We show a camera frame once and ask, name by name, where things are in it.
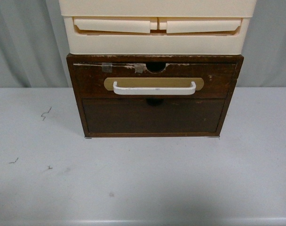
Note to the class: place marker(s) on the lower wooden drawer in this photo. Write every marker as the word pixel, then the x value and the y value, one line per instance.
pixel 142 116

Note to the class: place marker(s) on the wooden drawer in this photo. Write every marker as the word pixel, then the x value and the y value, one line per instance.
pixel 142 116
pixel 218 78

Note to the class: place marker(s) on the dark brown wooden drawer cabinet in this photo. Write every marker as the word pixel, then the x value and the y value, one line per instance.
pixel 88 59

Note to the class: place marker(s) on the upper wooden drawer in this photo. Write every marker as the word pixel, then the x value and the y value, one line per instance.
pixel 218 78

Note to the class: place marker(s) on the cream plastic storage box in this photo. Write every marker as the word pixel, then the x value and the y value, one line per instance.
pixel 157 27

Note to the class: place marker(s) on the grey curtain backdrop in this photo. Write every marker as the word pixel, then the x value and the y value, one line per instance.
pixel 34 46

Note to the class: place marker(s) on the white drawer handle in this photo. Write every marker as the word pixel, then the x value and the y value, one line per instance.
pixel 154 90

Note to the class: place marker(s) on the tan handle backing plate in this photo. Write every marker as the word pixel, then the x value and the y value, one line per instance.
pixel 149 82

